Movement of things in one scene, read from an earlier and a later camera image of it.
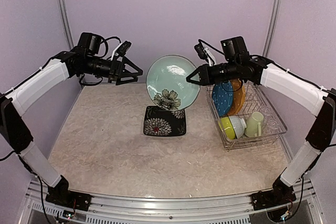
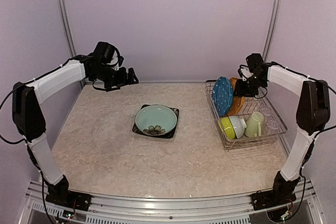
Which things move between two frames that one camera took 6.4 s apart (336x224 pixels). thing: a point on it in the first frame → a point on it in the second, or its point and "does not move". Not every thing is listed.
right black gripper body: (212, 77) → (250, 88)
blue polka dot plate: (222, 97) does not move
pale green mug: (253, 127) does not move
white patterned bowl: (239, 124) does not move
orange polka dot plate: (239, 95) does not move
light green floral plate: (167, 84) → (155, 119)
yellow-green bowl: (227, 126) does not move
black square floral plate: (159, 121) → (168, 135)
